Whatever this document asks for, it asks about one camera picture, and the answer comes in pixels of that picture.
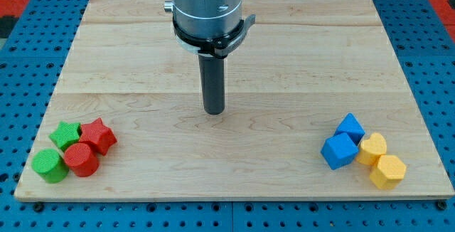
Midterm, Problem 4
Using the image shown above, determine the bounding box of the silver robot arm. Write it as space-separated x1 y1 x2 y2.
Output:
165 0 256 59

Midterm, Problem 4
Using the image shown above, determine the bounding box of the red star block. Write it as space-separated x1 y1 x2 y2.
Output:
80 117 117 156

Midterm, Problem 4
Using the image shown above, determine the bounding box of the green star block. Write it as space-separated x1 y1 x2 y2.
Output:
48 121 82 152

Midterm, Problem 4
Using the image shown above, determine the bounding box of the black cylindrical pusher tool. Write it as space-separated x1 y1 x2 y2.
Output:
198 56 225 115

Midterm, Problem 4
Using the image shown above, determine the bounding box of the wooden board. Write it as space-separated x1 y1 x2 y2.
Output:
14 0 454 202

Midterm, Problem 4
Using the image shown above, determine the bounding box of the blue cube block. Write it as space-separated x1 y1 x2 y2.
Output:
321 132 358 170

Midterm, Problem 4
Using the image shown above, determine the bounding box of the blue diamond block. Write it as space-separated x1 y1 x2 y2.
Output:
333 113 365 145

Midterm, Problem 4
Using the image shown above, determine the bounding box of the yellow heart block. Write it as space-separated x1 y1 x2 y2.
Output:
355 132 387 166

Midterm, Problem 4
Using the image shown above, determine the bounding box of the red cylinder block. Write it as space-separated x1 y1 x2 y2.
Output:
63 142 100 177

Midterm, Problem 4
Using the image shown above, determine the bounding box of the yellow hexagon block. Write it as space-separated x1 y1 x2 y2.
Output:
369 154 407 190

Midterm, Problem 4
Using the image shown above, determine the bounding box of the green cylinder block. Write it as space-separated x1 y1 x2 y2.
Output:
31 149 69 184

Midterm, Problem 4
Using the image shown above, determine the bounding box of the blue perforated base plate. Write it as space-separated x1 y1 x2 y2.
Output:
1 0 454 231

